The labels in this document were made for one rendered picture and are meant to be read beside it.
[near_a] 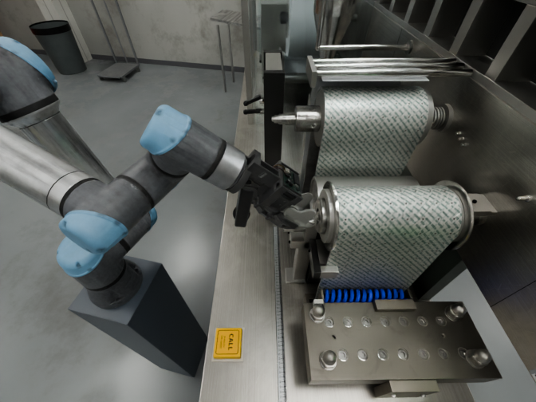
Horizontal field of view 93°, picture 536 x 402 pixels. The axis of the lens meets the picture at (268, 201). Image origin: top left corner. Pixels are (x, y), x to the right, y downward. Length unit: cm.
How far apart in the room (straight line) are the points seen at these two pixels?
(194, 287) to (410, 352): 145
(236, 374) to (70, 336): 146
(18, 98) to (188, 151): 41
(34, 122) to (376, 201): 72
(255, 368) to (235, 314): 15
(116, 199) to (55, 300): 187
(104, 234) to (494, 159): 71
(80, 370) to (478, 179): 198
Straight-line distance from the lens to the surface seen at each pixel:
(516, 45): 71
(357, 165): 72
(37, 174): 50
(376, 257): 61
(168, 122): 40
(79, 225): 43
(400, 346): 72
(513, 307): 68
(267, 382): 78
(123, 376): 186
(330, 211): 50
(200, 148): 40
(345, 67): 68
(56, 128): 75
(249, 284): 85
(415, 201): 56
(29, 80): 73
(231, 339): 77
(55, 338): 214
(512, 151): 66
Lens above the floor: 167
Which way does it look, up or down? 47 degrees down
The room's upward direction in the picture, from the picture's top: straight up
